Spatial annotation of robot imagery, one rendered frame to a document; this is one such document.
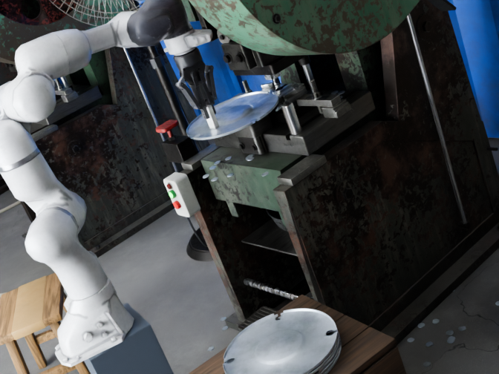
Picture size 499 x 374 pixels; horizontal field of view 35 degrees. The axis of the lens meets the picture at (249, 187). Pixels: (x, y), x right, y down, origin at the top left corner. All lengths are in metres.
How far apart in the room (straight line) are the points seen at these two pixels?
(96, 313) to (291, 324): 0.51
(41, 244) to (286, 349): 0.64
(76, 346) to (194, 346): 0.78
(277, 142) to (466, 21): 1.30
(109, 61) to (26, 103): 1.95
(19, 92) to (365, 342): 1.00
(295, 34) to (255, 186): 0.63
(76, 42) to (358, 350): 1.01
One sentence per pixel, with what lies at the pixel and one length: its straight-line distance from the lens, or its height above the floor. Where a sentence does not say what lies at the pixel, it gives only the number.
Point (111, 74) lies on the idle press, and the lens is 3.86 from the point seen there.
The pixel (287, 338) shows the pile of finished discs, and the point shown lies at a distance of 1.96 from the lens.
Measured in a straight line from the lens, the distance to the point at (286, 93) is 2.38.
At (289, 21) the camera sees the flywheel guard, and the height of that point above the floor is 1.08.
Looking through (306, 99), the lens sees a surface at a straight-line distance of 2.35.
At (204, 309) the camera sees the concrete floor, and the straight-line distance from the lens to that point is 3.02.
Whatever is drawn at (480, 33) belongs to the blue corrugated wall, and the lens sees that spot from 3.36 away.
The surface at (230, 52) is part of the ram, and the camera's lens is 2.35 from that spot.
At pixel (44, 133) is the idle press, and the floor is 0.63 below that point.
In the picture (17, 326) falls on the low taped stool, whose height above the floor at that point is 0.33.
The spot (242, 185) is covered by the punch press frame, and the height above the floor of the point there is 0.57.
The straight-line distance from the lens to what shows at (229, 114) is 2.34.
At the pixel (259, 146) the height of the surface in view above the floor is 0.68.
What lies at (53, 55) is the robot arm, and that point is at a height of 1.18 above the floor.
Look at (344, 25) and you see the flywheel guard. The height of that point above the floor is 1.00.
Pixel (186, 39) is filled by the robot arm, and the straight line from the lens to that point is 2.19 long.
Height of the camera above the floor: 1.47
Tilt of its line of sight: 22 degrees down
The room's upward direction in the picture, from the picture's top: 21 degrees counter-clockwise
